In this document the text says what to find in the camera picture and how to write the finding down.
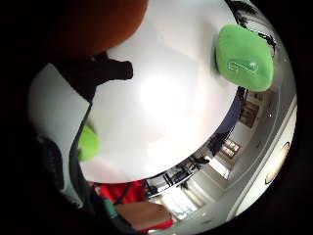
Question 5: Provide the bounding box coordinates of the orange round soft toy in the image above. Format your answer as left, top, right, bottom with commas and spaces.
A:
48, 0, 150, 60

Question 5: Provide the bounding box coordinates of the small green ball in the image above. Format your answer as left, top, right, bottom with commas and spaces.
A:
77, 125, 101, 163

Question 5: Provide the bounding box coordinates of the person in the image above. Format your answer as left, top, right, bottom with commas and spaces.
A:
97, 180, 176, 233

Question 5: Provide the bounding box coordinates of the bright window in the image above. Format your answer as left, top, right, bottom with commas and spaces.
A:
159, 185, 199, 219

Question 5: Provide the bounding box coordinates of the wooden framed door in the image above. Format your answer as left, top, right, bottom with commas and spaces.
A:
239, 92, 264, 129

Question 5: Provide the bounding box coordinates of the black tripod stand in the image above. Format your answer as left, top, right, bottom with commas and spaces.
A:
257, 30, 278, 55

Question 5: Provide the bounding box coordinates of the oval ceiling lamp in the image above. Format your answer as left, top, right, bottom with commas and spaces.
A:
264, 140, 291, 186

